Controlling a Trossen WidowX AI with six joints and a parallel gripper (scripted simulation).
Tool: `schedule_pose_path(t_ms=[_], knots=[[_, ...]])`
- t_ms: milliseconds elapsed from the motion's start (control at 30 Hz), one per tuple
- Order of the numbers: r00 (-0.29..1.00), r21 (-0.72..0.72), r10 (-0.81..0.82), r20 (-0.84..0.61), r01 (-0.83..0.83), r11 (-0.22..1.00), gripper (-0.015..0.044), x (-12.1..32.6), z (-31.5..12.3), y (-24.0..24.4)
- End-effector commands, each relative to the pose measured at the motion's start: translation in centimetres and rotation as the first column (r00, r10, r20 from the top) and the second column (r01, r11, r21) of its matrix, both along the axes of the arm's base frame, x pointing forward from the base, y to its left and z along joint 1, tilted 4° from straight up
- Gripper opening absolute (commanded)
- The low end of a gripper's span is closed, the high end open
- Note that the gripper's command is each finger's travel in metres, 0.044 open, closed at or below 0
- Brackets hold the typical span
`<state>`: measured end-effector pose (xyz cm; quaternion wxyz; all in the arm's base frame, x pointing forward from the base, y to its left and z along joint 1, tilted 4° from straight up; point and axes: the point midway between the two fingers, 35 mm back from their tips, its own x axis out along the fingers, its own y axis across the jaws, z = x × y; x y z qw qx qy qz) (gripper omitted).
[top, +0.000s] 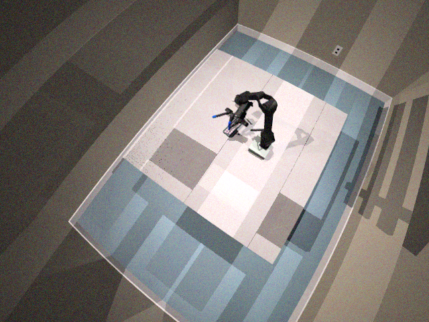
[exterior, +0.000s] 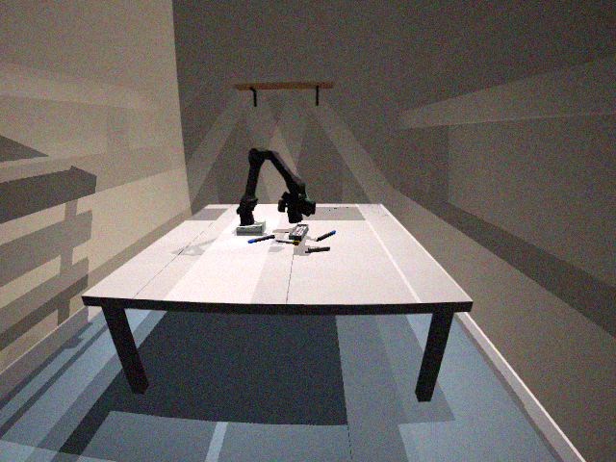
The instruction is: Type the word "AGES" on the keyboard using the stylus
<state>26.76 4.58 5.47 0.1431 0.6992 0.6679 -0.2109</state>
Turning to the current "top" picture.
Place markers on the grey keyboard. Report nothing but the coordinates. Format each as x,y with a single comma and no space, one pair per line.
228,132

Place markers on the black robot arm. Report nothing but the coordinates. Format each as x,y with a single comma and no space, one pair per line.
268,108

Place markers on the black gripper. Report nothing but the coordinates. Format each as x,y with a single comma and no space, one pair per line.
239,113

